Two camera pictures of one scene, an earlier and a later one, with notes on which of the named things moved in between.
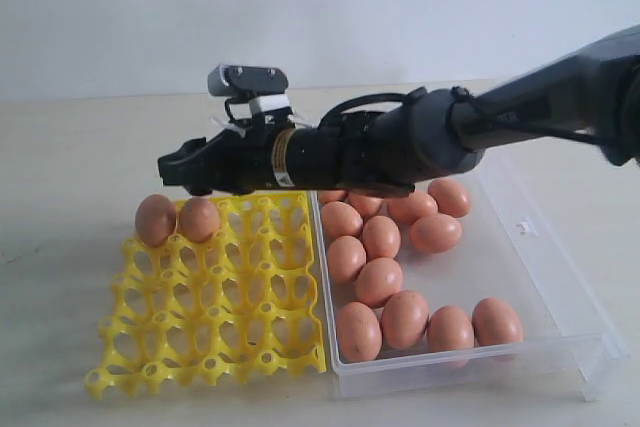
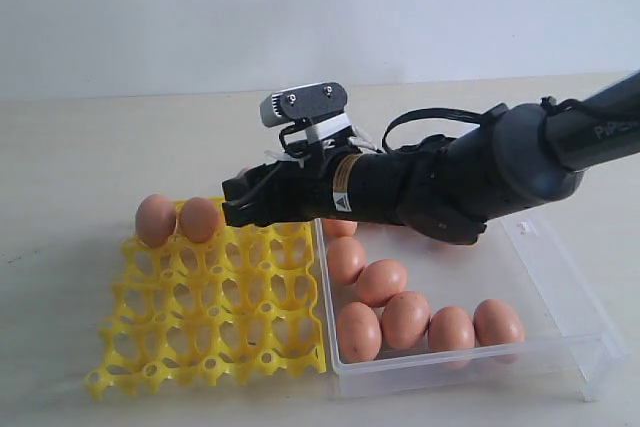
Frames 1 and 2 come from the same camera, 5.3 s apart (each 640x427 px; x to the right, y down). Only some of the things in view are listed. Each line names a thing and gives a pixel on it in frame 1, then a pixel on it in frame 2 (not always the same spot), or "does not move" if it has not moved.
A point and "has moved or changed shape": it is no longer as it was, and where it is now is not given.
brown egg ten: [404, 319] does not move
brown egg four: [411, 208] has moved or changed shape
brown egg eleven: [358, 333] does not move
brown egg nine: [378, 279] does not move
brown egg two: [199, 219] does not move
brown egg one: [155, 219] does not move
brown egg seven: [329, 196] has moved or changed shape
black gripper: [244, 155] → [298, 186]
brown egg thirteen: [495, 322] does not move
